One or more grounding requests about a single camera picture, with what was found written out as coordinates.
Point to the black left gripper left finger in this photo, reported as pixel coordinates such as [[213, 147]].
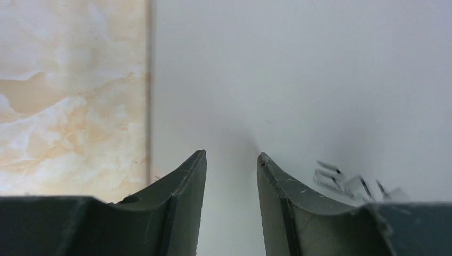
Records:
[[161, 219]]

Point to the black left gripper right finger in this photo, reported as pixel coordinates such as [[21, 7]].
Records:
[[298, 220]]

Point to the white A4 file folder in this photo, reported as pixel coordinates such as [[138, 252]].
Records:
[[363, 85]]

